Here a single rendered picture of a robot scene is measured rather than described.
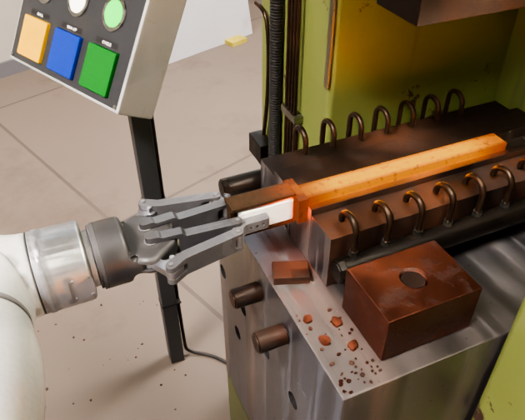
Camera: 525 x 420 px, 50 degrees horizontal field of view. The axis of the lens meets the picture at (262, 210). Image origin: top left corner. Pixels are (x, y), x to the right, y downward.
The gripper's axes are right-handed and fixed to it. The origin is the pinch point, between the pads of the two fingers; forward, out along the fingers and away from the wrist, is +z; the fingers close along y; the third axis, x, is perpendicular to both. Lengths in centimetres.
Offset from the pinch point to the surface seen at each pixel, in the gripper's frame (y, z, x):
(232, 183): -13.1, 1.2, -5.3
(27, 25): -64, -19, 3
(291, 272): 4.7, 1.8, -7.0
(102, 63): -43.1, -10.0, 2.5
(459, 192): 6.3, 24.4, -0.5
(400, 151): -4.9, 23.2, -0.7
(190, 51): -263, 69, -96
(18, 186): -168, -38, -100
